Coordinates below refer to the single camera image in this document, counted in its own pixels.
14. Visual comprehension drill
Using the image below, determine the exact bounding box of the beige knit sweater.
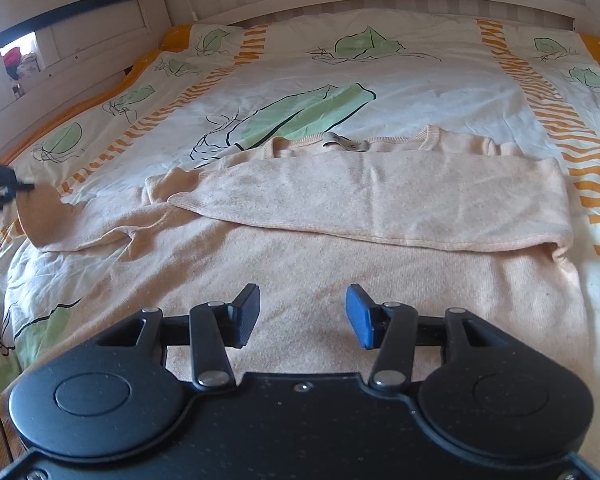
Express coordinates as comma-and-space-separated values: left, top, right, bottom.
17, 127, 593, 380

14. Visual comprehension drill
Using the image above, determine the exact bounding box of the white side cabinet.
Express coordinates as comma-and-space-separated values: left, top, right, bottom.
0, 0, 171, 111

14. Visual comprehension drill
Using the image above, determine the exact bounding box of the leaf patterned duvet cover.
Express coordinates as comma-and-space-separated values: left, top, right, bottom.
0, 10, 600, 469

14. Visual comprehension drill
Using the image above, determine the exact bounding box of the orange bed sheet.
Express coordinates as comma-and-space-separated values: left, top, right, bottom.
0, 24, 192, 164

